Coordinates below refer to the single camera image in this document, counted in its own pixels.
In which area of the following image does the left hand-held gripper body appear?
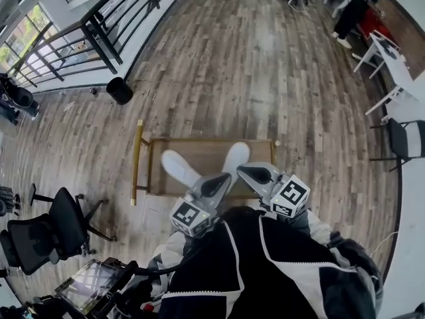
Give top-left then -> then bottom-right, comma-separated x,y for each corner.
169,191 -> 220,238

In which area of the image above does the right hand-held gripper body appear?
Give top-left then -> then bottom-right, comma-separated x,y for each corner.
260,173 -> 311,218

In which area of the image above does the person's left forearm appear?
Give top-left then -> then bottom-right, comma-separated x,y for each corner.
152,231 -> 197,268

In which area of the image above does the person's right forearm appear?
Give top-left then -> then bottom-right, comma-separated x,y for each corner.
278,207 -> 333,245

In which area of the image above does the wooden three-tier cart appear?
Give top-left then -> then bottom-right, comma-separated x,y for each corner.
131,119 -> 280,207

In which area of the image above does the person's black white jacket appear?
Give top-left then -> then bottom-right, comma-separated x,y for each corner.
112,206 -> 384,319

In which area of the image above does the black tablet screen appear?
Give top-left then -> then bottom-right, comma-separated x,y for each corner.
54,258 -> 137,315

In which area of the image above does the black folding chair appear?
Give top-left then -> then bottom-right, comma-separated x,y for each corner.
369,118 -> 425,172

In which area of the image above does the black round bin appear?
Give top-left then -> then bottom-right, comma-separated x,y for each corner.
106,76 -> 134,106

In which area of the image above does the white table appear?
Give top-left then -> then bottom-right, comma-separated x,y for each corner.
352,30 -> 425,124

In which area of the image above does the black white patterned sheet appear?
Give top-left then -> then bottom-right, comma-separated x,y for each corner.
377,38 -> 408,59

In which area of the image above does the red cloth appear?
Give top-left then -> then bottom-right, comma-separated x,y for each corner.
360,7 -> 399,46

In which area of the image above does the black metal railing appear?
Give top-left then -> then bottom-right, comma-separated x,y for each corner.
0,0 -> 185,89

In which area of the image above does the brown table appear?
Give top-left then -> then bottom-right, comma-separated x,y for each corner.
345,0 -> 425,81

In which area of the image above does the large window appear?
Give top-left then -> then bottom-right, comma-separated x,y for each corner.
0,3 -> 54,76

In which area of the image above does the white cable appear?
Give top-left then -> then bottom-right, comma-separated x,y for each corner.
368,231 -> 399,259

